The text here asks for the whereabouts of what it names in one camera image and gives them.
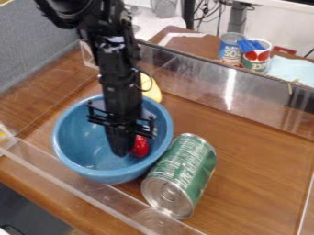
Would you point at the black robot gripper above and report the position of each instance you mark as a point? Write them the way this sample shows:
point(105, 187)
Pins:
point(105, 29)

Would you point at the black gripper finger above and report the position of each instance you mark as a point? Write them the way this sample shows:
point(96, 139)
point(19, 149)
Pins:
point(128, 140)

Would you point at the red toy strawberry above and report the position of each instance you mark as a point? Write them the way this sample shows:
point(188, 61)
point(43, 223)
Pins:
point(140, 148)

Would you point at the blue plastic bowl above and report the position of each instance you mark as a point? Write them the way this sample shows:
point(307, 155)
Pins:
point(83, 150)

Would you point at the green labelled tin can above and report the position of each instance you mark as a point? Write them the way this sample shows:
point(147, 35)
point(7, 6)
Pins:
point(175, 183)

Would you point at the clear acrylic front barrier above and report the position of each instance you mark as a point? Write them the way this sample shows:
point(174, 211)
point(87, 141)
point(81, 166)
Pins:
point(97, 209)

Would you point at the clear acrylic barrier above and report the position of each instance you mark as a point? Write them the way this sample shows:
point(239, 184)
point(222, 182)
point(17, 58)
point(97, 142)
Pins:
point(179, 58)
point(97, 209)

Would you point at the clear acrylic back barrier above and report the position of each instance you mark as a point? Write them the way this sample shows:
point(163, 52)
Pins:
point(179, 58)

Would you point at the blue soup can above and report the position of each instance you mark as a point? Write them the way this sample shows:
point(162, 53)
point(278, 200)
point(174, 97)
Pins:
point(228, 52)

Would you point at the red and white tomato can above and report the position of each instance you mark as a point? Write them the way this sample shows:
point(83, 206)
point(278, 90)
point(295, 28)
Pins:
point(255, 60)

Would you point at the blue plastic piece on can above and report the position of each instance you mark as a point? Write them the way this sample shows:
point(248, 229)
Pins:
point(248, 45)

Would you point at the light blue cloth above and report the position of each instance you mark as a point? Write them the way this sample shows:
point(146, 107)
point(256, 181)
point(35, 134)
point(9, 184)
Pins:
point(291, 70)

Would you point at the grey metal pole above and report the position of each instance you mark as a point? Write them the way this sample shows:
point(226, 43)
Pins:
point(238, 17)

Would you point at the clear acrylic triangle bracket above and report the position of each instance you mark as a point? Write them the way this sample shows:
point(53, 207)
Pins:
point(88, 60)

